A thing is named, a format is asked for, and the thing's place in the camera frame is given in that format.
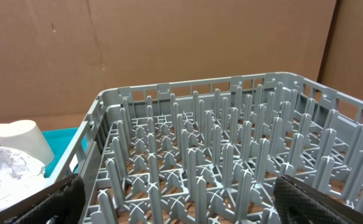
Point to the crumpled white napkin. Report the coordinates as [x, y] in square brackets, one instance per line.
[21, 176]

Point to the teal serving tray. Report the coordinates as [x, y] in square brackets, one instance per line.
[58, 141]

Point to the white paper cup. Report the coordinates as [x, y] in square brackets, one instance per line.
[25, 135]

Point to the grey dishwasher rack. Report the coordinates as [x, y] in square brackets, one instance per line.
[210, 151]

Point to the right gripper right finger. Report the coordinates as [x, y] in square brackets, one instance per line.
[297, 202]

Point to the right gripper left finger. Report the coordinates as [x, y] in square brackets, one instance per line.
[61, 202]

